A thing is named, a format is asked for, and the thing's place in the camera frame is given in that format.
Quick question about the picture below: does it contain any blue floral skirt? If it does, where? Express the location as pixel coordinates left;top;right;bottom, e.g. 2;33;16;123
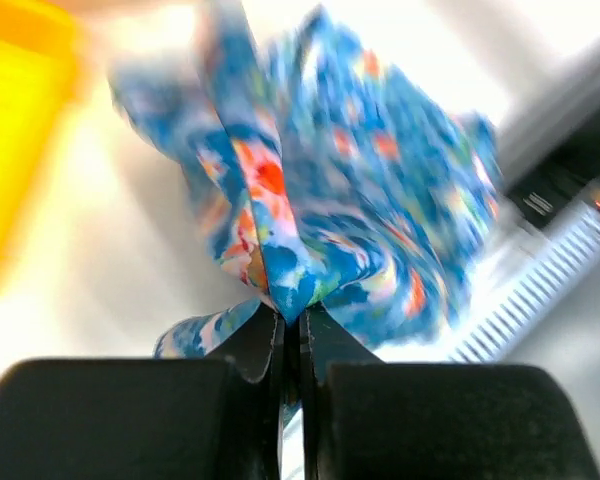
109;1;500;358

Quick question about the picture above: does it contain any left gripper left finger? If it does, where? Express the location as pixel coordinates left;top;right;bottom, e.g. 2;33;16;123
0;306;285;479

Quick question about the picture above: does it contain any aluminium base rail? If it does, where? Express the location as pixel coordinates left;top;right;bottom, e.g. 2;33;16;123
441;106;600;364

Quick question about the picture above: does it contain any yellow plastic tray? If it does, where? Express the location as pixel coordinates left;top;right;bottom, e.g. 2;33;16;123
0;1;80;270

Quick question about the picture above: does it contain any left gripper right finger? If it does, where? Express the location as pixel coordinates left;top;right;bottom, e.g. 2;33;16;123
299;307;600;479

